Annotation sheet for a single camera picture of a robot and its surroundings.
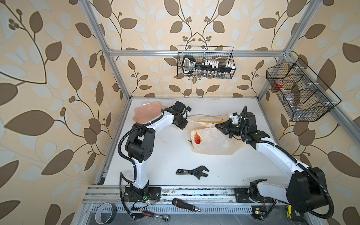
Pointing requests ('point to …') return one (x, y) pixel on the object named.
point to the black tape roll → (99, 209)
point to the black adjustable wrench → (198, 171)
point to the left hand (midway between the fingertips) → (181, 121)
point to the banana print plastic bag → (206, 139)
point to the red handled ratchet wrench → (165, 218)
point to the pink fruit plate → (147, 111)
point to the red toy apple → (197, 140)
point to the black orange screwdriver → (180, 203)
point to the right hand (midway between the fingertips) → (214, 125)
